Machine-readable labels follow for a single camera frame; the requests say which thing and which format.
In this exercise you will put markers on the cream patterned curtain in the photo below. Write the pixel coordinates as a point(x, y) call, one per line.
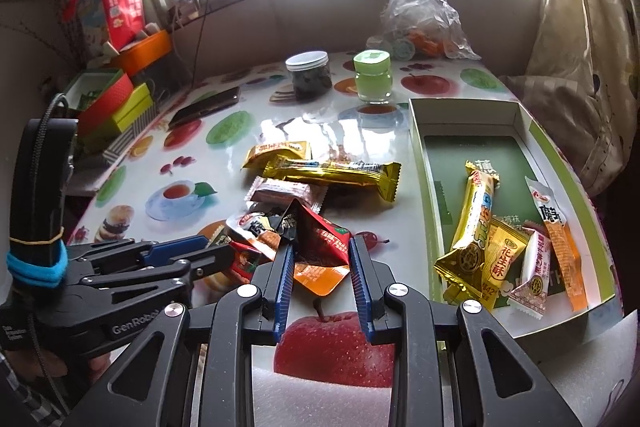
point(585, 57)

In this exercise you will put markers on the striped box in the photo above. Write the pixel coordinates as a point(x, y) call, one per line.
point(120, 142)

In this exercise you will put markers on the person's left hand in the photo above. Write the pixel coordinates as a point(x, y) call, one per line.
point(100, 367)

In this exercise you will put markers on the yellow small snack packet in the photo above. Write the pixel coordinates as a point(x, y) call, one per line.
point(277, 152)

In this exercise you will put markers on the clear jar with white lid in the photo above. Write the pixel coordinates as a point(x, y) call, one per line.
point(309, 74)

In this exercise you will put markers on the yellow candy packet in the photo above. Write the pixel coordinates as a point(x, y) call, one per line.
point(505, 257)

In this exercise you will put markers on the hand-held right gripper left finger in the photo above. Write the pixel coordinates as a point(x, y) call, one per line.
point(282, 297)

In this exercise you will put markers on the gold long snack bar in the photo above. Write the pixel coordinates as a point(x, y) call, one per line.
point(335, 172)
point(470, 227)

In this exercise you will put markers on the glass jar with green lid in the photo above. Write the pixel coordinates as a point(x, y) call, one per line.
point(372, 74)

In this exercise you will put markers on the colourful printed bag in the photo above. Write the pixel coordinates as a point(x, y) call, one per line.
point(87, 19)

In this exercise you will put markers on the person's left forearm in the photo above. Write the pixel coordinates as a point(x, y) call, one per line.
point(25, 397)

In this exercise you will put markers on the green cardboard box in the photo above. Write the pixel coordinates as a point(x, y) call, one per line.
point(450, 157)

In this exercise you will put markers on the lime green box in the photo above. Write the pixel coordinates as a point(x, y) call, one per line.
point(132, 109)

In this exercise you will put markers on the red box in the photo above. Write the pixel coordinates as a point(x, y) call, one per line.
point(105, 99)

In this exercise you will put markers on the small red snack packet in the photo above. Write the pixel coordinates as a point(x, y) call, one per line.
point(245, 263)

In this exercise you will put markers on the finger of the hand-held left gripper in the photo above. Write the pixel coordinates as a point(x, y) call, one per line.
point(200, 267)
point(170, 249)

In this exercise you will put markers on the orange snack packet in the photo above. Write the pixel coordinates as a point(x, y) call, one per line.
point(255, 227)
point(560, 237)
point(320, 279)

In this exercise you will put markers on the black smartphone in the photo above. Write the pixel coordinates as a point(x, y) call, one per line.
point(205, 107)

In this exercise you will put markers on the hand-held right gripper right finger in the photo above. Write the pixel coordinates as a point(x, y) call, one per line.
point(361, 297)

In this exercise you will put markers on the clear plastic bag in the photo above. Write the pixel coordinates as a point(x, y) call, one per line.
point(425, 17)

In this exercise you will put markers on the white foam sheet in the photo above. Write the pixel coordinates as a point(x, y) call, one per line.
point(320, 402)

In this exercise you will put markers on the red white candy packet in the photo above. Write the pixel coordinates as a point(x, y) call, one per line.
point(535, 274)
point(287, 194)

